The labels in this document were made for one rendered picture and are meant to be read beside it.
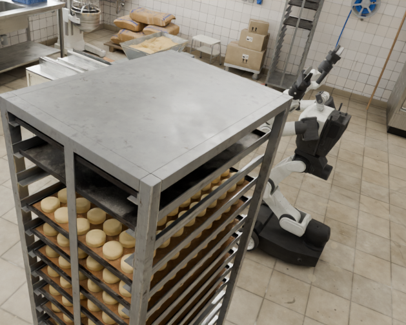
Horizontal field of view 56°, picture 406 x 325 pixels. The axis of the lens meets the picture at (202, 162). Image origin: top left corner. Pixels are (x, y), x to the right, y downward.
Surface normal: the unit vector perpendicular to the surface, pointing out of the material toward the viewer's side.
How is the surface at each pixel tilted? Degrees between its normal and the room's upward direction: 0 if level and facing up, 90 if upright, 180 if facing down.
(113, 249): 0
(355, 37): 90
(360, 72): 90
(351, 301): 0
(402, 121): 90
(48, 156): 0
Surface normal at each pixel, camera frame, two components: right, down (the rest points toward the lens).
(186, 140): 0.15, -0.82
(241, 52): -0.30, 0.44
